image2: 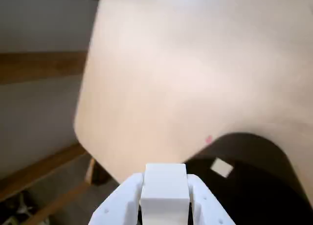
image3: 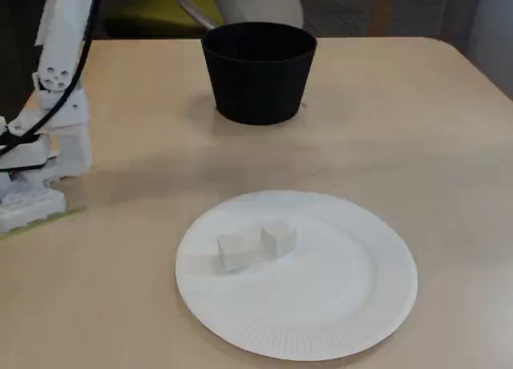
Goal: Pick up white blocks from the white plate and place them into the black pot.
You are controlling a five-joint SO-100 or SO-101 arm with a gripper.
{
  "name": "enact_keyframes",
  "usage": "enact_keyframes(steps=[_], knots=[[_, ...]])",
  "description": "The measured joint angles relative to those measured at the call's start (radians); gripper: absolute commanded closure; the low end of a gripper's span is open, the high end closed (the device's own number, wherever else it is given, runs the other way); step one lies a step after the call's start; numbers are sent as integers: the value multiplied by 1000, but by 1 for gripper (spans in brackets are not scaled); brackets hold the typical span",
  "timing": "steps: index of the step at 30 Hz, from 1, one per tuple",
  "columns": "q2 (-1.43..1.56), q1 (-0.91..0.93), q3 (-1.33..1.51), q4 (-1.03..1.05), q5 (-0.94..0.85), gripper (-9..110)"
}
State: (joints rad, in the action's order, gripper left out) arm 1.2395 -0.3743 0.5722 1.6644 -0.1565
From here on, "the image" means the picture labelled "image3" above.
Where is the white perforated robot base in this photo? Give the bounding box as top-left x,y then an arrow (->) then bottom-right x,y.
0,116 -> 67,233

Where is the white cube block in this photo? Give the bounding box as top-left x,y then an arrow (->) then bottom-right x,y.
260,221 -> 297,262
211,233 -> 256,276

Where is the brown wooden post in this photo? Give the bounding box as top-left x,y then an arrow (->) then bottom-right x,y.
370,0 -> 396,37

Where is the white paper plate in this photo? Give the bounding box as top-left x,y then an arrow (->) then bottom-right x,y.
175,189 -> 418,361

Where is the green chair with metal frame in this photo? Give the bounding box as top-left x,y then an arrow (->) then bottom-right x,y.
103,0 -> 225,38

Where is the black pot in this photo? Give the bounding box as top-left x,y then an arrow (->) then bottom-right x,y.
201,22 -> 318,125

